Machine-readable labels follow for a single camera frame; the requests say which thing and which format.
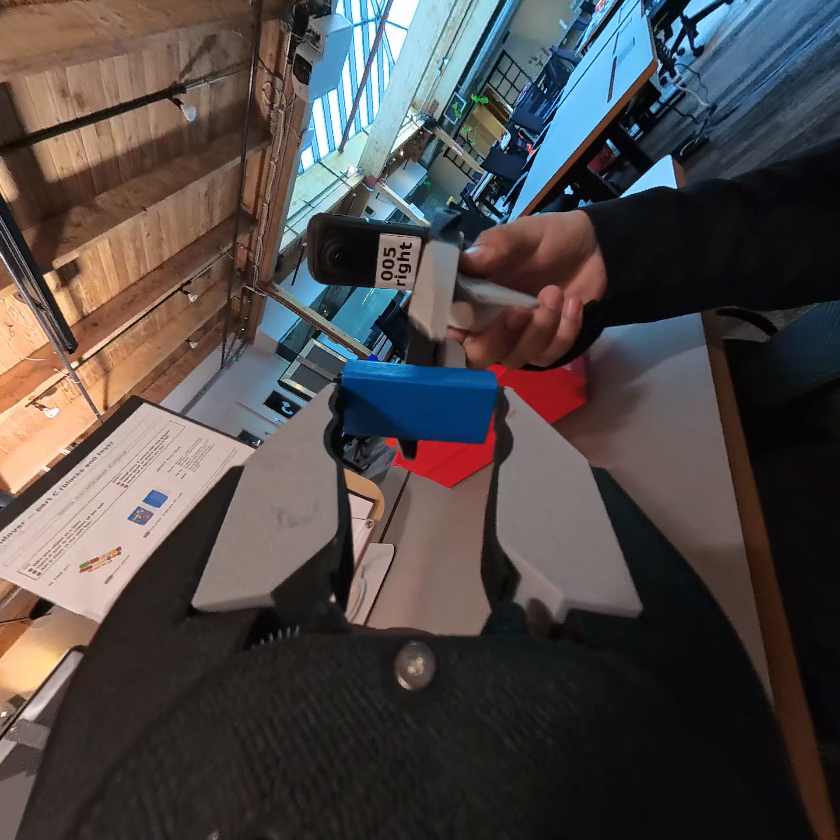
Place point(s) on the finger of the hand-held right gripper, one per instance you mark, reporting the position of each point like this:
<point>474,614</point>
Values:
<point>434,289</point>
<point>436,353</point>

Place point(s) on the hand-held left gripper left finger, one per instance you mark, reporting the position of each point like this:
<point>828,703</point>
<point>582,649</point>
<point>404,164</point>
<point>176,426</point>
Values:
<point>275,525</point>

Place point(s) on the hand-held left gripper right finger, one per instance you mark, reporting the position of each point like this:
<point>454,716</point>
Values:
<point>558,518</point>

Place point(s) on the blue rectangular block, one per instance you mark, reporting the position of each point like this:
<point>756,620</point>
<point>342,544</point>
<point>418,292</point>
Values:
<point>420,400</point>

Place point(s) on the red plastic bin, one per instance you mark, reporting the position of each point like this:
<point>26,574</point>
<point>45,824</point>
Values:
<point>538,394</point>

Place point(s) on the person's right forearm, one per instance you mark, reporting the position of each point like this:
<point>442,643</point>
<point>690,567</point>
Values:
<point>722,249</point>

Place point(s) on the person's right hand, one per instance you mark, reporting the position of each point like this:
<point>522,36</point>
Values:
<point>551,262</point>

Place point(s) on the printed instruction sheet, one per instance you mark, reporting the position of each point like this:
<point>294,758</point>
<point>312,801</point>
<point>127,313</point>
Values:
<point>131,499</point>

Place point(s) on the small white table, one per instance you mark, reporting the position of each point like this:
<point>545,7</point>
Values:
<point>656,174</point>

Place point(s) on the long white table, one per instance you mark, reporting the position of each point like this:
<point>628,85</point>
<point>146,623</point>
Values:
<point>590,85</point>

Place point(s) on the dark teal office chair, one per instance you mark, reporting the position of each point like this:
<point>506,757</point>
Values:
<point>800,354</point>

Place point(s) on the black office chair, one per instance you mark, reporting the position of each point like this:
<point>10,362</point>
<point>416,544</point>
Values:
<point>689,29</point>

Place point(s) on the black lighting rail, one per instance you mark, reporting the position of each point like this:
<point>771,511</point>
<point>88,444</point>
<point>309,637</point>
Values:
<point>85,121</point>

